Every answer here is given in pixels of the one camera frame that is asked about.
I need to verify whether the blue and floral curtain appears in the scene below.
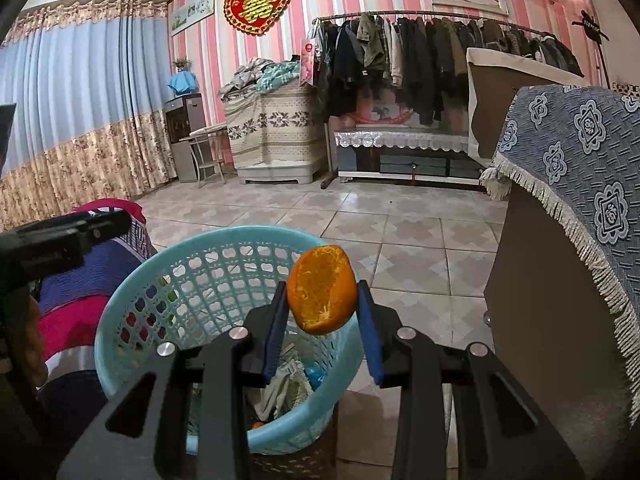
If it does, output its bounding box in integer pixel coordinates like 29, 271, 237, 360
0, 0, 177, 231

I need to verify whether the pink hanging bag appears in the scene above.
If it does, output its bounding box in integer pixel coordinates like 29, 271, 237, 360
299, 38, 317, 86

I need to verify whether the black wall ornament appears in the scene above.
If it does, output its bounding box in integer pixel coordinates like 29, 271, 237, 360
572, 9, 612, 88

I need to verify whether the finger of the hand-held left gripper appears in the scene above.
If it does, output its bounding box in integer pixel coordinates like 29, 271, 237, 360
0, 209, 132, 281

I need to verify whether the row of hanging dark clothes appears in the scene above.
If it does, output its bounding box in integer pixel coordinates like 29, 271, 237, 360
312, 12, 584, 128

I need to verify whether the beige patterned cover cloth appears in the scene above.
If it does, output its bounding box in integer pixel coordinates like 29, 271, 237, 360
222, 85, 326, 171

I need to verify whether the teal patterned cloth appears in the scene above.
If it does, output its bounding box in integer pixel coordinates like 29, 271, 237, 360
257, 61, 301, 93

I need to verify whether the person's left hand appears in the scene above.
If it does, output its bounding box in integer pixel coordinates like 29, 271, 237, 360
20, 294, 49, 389

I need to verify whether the blue patterned fringed cloth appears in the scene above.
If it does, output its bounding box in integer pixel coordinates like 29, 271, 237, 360
480, 85, 640, 431

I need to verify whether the red heart wall decoration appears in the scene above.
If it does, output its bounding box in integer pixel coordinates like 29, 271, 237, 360
223, 0, 294, 36

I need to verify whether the white lace cloth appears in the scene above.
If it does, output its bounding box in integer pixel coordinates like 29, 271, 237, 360
334, 130, 471, 154

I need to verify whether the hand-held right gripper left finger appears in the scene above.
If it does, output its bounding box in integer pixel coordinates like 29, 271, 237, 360
57, 281, 289, 480

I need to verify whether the striped red blue blanket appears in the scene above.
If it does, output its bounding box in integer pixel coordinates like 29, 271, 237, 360
30, 199, 162, 461

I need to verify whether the blue wrapped potted plant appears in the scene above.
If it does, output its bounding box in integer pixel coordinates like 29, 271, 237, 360
167, 57, 199, 96

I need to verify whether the landscape wall picture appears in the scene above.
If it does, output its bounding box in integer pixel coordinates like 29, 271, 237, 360
170, 0, 216, 37

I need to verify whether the low glass media stand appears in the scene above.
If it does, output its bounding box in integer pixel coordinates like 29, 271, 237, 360
334, 130, 493, 191

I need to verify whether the grey clothes pile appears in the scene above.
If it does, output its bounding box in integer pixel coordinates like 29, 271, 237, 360
217, 58, 273, 101

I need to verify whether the metal clothes rack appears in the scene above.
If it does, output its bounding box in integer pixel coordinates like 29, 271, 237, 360
310, 9, 557, 191

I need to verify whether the grey water dispenser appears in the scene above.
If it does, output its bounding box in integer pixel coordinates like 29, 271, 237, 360
165, 92, 206, 183

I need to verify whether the teal plastic mesh basket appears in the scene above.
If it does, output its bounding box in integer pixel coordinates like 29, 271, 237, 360
95, 226, 363, 456

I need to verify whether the brown wooden cabinet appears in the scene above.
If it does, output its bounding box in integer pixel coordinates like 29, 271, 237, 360
482, 182, 632, 480

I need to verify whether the dark stool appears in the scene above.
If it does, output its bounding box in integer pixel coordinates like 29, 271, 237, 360
250, 400, 342, 480

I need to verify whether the red plastic basin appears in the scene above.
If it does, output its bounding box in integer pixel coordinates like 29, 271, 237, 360
347, 109, 413, 125

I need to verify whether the orange peel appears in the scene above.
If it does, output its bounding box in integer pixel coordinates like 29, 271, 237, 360
286, 245, 358, 336

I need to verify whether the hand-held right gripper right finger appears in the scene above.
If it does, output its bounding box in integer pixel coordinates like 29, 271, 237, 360
356, 280, 586, 480

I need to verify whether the white crumpled paper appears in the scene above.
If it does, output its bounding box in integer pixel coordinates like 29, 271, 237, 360
247, 347, 313, 423

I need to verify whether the cream edged brown panel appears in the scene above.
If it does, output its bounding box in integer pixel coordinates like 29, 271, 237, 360
466, 47, 586, 160

